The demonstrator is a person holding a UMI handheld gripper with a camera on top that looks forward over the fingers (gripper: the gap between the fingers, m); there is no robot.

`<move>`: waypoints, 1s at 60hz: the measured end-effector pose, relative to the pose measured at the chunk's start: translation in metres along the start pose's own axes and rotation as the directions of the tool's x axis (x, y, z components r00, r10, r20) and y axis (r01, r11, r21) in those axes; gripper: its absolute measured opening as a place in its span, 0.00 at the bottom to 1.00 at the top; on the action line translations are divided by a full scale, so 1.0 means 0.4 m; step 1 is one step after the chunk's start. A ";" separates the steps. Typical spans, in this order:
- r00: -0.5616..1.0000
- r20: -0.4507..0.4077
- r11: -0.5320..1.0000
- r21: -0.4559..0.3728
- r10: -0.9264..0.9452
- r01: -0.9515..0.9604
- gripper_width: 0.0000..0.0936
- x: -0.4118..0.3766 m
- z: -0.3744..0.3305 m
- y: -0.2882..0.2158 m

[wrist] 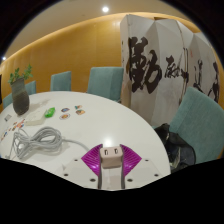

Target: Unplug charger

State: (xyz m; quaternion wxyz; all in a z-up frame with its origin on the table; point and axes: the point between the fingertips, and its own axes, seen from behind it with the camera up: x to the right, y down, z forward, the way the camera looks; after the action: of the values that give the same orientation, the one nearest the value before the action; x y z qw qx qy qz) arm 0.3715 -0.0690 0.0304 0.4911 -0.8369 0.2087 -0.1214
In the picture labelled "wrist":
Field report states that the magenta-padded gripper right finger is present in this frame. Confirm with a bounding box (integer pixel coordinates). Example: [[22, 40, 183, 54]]
[[120, 143, 165, 190]]

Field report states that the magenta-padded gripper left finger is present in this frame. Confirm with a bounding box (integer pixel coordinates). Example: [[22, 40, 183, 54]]
[[61, 143, 103, 190]]

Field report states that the small beige charger block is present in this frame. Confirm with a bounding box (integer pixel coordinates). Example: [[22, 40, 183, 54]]
[[99, 145, 124, 170]]

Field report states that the small green object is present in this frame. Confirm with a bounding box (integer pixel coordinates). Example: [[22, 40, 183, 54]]
[[44, 106, 57, 119]]

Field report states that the flat white box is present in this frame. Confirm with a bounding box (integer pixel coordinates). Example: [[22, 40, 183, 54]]
[[25, 113, 46, 126]]

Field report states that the large teal chair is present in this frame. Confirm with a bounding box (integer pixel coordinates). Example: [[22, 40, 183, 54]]
[[168, 86, 224, 165]]

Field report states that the group of teal chairs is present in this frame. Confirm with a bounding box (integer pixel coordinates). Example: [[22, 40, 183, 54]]
[[2, 66, 125, 110]]

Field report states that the row of colourful badges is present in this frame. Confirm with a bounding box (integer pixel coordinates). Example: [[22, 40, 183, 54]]
[[11, 118, 27, 131]]

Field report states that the colourful sticker sheet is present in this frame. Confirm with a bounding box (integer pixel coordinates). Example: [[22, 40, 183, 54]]
[[0, 128, 13, 142]]

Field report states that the grey ribbed vase with plant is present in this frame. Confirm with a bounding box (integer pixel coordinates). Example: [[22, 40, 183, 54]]
[[8, 63, 35, 117]]

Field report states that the white calligraphy folding screen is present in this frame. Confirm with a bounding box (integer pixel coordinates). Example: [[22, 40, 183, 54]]
[[119, 13, 224, 130]]

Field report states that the grey coiled power cable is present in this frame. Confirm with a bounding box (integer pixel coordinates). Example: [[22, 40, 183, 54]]
[[11, 125, 91, 161]]

